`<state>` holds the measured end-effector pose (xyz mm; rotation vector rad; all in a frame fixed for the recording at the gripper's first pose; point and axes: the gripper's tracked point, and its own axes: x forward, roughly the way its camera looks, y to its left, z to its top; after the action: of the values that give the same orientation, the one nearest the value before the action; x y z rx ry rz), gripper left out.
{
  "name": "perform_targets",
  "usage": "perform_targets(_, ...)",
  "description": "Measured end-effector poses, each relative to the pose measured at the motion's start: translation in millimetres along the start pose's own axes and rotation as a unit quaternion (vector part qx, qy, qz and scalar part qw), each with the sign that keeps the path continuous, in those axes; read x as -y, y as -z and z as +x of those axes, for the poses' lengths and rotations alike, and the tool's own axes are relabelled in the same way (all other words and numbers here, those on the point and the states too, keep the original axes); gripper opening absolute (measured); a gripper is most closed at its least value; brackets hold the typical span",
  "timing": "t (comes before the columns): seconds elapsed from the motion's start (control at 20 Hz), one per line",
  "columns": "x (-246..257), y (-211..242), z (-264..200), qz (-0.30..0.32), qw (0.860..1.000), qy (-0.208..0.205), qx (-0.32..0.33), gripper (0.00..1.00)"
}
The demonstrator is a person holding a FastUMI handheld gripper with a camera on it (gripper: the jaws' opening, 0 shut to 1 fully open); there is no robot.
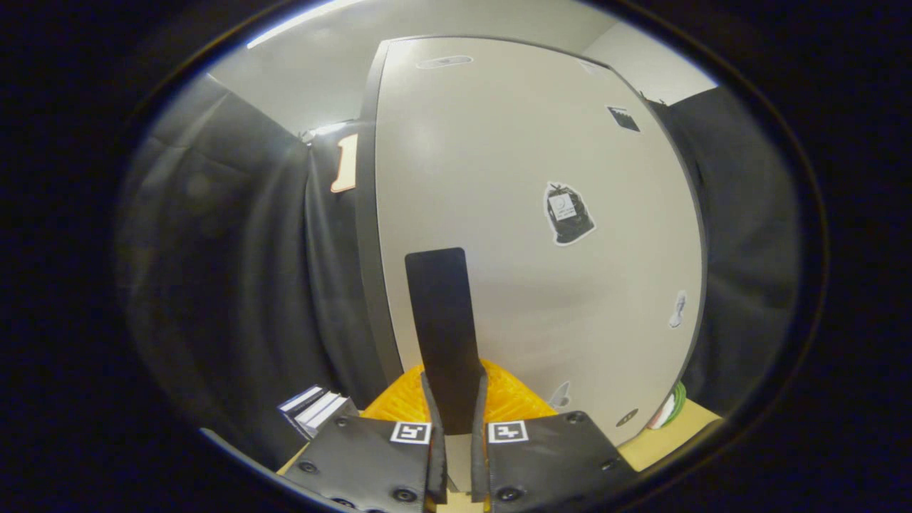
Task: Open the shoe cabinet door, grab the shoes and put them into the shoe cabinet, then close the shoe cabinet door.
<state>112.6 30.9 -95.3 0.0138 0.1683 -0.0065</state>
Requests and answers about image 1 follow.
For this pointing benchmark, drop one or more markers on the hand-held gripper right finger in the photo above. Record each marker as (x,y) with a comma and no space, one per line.
(467,335)

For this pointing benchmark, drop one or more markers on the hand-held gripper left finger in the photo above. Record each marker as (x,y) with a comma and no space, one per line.
(431,313)

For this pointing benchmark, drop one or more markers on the white shoe cabinet door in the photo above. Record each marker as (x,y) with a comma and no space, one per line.
(513,142)

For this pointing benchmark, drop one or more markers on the grey cover book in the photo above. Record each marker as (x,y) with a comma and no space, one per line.
(329,412)

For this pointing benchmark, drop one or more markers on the blue cover book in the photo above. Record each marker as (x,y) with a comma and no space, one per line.
(299,400)

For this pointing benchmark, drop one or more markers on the red green white packet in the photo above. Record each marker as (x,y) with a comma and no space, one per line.
(670,407)

